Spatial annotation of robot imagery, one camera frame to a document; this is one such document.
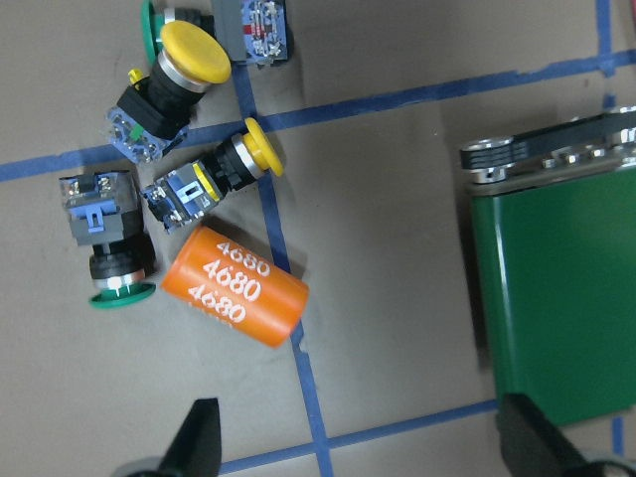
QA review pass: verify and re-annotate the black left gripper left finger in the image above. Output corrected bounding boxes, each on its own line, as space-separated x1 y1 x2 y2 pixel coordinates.
157 397 222 476

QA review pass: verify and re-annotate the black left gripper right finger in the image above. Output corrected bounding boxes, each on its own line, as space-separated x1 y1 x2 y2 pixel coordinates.
497 394 588 476

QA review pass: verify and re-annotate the orange cylinder with 4680 print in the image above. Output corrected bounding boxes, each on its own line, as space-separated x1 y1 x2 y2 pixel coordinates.
161 226 309 348

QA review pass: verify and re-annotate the green push button with blue clip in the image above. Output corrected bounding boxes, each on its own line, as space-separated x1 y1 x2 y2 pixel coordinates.
59 170 156 309

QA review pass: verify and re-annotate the large yellow mushroom push button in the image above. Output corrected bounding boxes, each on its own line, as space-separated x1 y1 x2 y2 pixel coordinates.
107 20 232 164

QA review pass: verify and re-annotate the green push button red contact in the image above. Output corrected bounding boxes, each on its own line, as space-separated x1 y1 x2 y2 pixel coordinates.
140 1 292 68

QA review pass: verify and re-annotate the green conveyor belt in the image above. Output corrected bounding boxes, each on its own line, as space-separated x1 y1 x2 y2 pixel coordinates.
460 106 635 424

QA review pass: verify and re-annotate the small yellow push button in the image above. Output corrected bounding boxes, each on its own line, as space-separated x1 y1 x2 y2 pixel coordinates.
141 117 284 234

